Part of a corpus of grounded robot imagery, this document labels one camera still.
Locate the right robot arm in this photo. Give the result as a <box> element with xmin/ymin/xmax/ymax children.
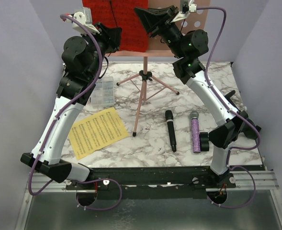
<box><xmin>134</xmin><ymin>5</ymin><xmax>248</xmax><ymax>188</ymax></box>

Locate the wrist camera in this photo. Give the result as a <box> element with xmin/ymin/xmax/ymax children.
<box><xmin>171</xmin><ymin>0</ymin><xmax>197</xmax><ymax>23</ymax></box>
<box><xmin>63</xmin><ymin>7</ymin><xmax>100</xmax><ymax>35</ymax></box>

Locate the clear plastic parts box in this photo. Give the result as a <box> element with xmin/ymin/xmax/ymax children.
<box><xmin>90</xmin><ymin>77</ymin><xmax>115</xmax><ymax>107</ymax></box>

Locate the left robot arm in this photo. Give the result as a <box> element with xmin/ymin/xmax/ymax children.
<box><xmin>21</xmin><ymin>35</ymin><xmax>99</xmax><ymax>189</ymax></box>

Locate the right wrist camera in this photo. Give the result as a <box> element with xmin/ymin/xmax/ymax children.
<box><xmin>171</xmin><ymin>0</ymin><xmax>197</xmax><ymax>23</ymax></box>

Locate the black microphone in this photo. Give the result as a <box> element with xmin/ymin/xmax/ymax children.
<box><xmin>165</xmin><ymin>110</ymin><xmax>177</xmax><ymax>152</ymax></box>

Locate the purple glitter microphone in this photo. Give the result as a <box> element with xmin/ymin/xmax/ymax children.
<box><xmin>190</xmin><ymin>111</ymin><xmax>201</xmax><ymax>153</ymax></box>

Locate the aluminium frame rail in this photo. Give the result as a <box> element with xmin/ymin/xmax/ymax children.
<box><xmin>28</xmin><ymin>161</ymin><xmax>279</xmax><ymax>199</ymax></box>

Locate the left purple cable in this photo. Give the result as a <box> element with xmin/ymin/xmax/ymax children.
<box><xmin>28</xmin><ymin>14</ymin><xmax>124</xmax><ymax>211</ymax></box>

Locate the black microphone stand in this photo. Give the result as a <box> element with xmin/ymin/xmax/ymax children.
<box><xmin>199</xmin><ymin>132</ymin><xmax>210</xmax><ymax>152</ymax></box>
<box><xmin>224</xmin><ymin>90</ymin><xmax>261</xmax><ymax>140</ymax></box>

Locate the pink music stand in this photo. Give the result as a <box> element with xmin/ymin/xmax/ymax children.
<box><xmin>116</xmin><ymin>0</ymin><xmax>210</xmax><ymax>126</ymax></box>

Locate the yellow sheet music page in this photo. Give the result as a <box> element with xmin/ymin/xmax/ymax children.
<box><xmin>68</xmin><ymin>107</ymin><xmax>128</xmax><ymax>160</ymax></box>

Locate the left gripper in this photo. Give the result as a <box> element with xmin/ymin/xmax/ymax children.
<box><xmin>80</xmin><ymin>22</ymin><xmax>122</xmax><ymax>79</ymax></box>

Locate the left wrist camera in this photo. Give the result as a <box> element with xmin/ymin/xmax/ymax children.
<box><xmin>63</xmin><ymin>7</ymin><xmax>100</xmax><ymax>35</ymax></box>

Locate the red sheet music page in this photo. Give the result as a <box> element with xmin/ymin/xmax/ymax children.
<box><xmin>82</xmin><ymin>0</ymin><xmax>148</xmax><ymax>52</ymax></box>

